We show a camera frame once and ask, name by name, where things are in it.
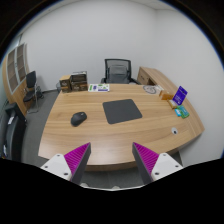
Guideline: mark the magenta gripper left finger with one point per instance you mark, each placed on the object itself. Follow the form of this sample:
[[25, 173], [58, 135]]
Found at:
[[70, 166]]

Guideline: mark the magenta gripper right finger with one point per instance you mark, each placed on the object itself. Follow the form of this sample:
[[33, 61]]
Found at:
[[151, 165]]

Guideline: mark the black computer mouse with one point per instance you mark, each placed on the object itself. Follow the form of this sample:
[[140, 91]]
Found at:
[[78, 118]]

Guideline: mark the dark grey mouse pad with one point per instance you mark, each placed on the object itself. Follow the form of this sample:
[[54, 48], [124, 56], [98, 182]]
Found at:
[[121, 111]]

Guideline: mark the small white round device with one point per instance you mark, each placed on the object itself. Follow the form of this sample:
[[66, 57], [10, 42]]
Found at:
[[174, 131]]

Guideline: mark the wooden desk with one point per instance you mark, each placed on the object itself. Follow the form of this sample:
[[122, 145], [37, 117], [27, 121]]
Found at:
[[111, 144]]

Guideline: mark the green blue packet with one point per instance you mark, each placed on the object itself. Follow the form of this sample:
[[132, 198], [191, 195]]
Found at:
[[181, 110]]

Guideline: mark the black equipment left edge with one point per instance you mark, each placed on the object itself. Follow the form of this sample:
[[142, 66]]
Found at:
[[12, 129]]

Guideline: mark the orange small box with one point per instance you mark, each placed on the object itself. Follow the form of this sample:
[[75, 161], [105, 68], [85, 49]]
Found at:
[[165, 95]]

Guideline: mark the purple standing card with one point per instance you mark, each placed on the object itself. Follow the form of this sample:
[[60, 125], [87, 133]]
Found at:
[[180, 95]]

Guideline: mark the printed paper sheet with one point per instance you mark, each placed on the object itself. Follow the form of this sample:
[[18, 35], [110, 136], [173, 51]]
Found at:
[[99, 88]]

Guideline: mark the black visitor chair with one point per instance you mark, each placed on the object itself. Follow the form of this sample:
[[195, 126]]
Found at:
[[32, 90]]

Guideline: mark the small brown box left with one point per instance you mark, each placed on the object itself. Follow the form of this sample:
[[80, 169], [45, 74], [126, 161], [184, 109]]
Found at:
[[65, 83]]

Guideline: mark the brown cardboard box stack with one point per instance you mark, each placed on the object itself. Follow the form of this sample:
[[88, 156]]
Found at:
[[79, 81]]

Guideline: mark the wooden side cabinet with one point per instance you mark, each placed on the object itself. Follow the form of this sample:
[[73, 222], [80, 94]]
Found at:
[[150, 76]]

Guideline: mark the black mesh office chair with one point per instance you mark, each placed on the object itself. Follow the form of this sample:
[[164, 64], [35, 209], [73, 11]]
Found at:
[[118, 71]]

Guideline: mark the wooden bookshelf cabinet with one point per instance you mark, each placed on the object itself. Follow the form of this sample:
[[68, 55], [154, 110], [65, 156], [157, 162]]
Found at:
[[14, 70]]

